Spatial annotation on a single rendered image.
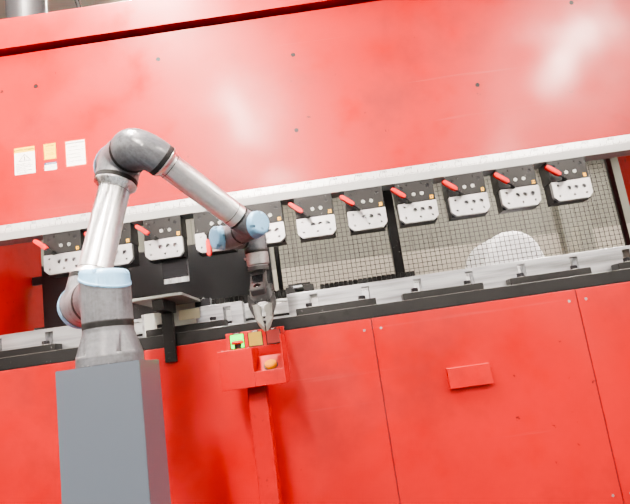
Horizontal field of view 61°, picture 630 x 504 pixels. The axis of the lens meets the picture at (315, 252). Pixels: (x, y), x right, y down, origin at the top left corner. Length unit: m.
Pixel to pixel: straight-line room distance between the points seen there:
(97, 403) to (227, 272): 1.49
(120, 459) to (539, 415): 1.38
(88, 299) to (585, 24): 2.16
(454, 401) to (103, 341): 1.20
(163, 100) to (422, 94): 1.06
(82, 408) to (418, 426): 1.13
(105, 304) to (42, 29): 1.63
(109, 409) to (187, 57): 1.59
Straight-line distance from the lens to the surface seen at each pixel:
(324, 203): 2.12
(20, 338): 2.38
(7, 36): 2.77
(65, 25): 2.68
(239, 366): 1.71
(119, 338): 1.31
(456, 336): 1.98
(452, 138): 2.25
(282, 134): 2.22
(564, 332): 2.10
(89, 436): 1.29
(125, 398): 1.26
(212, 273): 2.68
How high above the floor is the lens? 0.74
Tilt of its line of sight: 10 degrees up
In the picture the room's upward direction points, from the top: 8 degrees counter-clockwise
